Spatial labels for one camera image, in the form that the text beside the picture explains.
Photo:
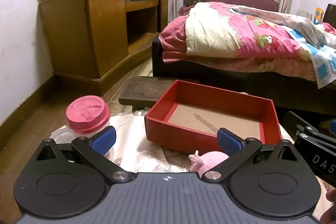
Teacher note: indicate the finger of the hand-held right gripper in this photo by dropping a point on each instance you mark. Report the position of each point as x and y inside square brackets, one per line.
[309, 124]

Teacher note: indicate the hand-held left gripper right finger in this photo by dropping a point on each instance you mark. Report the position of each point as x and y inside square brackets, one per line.
[227, 141]

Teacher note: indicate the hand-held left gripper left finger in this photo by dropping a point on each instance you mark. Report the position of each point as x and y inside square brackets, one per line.
[103, 138]

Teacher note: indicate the pink and teal plush toy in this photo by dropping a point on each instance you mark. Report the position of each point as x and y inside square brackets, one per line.
[210, 161]

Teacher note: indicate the red cardboard box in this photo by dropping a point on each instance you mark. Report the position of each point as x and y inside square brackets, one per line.
[183, 134]

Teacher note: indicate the pink-lid plastic jar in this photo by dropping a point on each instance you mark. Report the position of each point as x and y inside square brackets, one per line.
[86, 113]

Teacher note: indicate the dark wooden bed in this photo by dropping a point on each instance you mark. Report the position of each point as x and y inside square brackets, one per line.
[288, 92]

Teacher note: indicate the clear plastic container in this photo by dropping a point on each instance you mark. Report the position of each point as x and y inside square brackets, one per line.
[61, 136]

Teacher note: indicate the dark wooden stool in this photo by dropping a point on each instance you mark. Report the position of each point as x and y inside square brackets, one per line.
[141, 90]

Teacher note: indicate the pink bed sheet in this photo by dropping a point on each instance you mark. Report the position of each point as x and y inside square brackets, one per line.
[236, 65]

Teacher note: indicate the wooden cabinet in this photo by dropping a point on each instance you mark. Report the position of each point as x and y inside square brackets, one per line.
[73, 43]

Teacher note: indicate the pale floral blanket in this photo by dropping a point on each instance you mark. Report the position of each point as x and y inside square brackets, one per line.
[288, 20]

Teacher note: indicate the orange toy box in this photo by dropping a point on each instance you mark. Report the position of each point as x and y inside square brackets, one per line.
[318, 16]

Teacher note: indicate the dark wooden headboard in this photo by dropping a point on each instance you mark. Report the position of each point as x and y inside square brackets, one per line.
[330, 12]

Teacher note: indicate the brown bag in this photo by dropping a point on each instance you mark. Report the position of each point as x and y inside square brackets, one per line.
[197, 1]

